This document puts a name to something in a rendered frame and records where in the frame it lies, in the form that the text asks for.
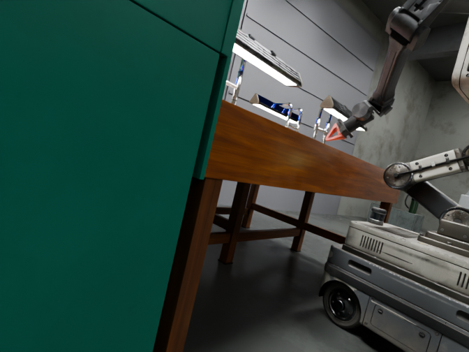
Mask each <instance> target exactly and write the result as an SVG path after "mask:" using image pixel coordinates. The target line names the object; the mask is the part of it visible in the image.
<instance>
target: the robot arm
mask: <svg viewBox="0 0 469 352"><path fill-rule="evenodd" d="M421 8H422V9H421ZM420 9H421V10H420ZM439 13H460V14H469V0H407V1H406V2H405V3H404V4H403V5H402V7H401V8H400V7H397V8H395V9H394V10H393V11H392V12H391V14H390V15H389V17H388V21H387V25H386V28H385V31H386V32H387V33H388V34H389V35H390V36H389V48H388V51H387V56H386V58H385V62H384V65H383V67H382V71H381V74H380V78H379V80H378V85H377V87H376V89H375V91H373V94H372V96H371V97H370V98H369V99H368V100H367V101H366V100H365V101H363V102H362V103H358V104H356V105H355V106H354V107H353V108H352V114H353V116H351V117H350V118H348V119H346V120H345V121H343V120H342V119H341V118H338V119H337V121H338V122H337V123H335V124H334V126H333V127H332V129H331V131H330V132H329V134H328V135H327V137H326V138H325V140H326V141H331V140H343V139H346V138H347V135H348V136H350V138H352V137H354V136H353V134H352V132H353V131H355V130H357V129H358V128H360V127H362V126H363V125H365V124H367V123H369V122H370V121H372V120H374V116H373V114H374V112H375V113H376V114H377V115H378V116H380V117H382V116H383V115H386V114H387V113H388V112H390V111H391V110H392V108H393V107H392V105H393V103H394V100H395V98H394V96H395V89H396V85H397V83H398V81H399V78H400V76H401V73H402V71H403V68H404V66H405V63H406V61H407V59H408V56H409V54H410V51H412V52H414V51H415V50H417V49H419V48H420V47H421V46H423V44H425V41H426V39H427V37H428V35H429V32H430V30H431V29H430V28H429V25H430V24H431V23H432V21H434V19H435V18H436V17H437V15H438V14H439ZM336 131H337V133H338V135H336V136H334V137H331V136H332V135H333V134H334V133H335V132H336ZM330 137H331V138H330Z"/></svg>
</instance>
